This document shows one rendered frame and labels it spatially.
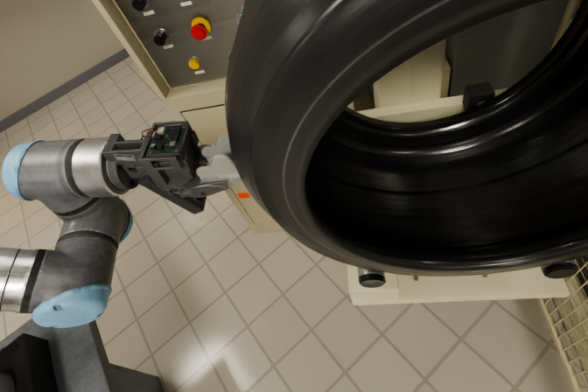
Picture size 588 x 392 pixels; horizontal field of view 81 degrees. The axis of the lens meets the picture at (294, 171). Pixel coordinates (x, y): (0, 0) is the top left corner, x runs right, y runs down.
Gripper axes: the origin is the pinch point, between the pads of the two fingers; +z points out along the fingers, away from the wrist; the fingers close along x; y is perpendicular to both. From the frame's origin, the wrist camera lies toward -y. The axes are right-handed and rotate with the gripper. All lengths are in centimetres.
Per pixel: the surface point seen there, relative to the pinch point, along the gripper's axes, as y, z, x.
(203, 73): -21, -27, 56
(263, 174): 12.7, 4.7, -11.2
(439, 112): -13.6, 34.5, 24.0
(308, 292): -112, -2, 20
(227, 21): -6, -15, 56
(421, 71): -4.5, 29.7, 26.4
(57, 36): -95, -220, 235
